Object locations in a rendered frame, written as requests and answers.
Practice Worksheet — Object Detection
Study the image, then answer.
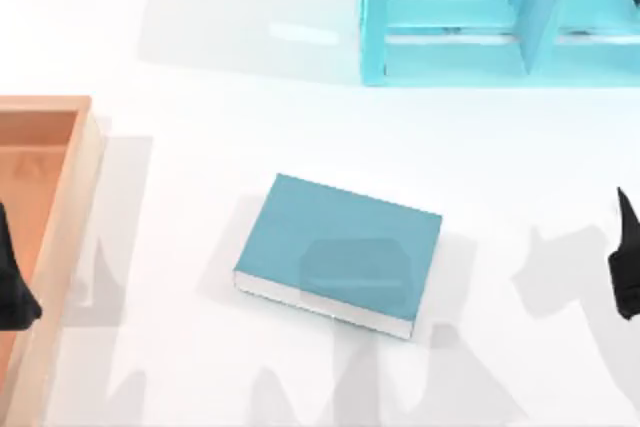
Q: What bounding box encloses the teal book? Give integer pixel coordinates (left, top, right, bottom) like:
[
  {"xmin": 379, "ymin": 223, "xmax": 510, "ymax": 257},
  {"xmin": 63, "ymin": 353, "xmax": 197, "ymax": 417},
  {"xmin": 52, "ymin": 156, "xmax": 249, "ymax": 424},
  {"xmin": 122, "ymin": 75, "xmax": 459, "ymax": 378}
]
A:
[{"xmin": 232, "ymin": 172, "xmax": 444, "ymax": 343}]

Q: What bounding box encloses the light blue rack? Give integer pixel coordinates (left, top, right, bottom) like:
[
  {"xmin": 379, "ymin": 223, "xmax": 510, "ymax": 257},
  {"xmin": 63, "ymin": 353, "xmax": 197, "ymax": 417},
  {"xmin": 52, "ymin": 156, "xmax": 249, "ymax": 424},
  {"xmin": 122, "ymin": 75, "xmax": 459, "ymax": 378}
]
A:
[{"xmin": 358, "ymin": 0, "xmax": 640, "ymax": 88}]

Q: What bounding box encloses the shallow salmon-coloured box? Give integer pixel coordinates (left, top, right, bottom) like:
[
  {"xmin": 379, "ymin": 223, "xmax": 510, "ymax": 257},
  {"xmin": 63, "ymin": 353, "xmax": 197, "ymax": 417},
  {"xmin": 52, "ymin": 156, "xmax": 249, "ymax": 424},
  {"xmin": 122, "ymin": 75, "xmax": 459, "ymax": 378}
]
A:
[{"xmin": 0, "ymin": 95, "xmax": 106, "ymax": 427}]

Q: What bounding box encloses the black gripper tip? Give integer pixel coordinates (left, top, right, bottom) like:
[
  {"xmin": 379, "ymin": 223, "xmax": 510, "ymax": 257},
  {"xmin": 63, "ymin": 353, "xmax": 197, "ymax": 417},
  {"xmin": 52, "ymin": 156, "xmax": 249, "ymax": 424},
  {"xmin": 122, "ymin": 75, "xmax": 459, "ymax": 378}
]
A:
[
  {"xmin": 0, "ymin": 202, "xmax": 43, "ymax": 332},
  {"xmin": 607, "ymin": 186, "xmax": 640, "ymax": 321}
]

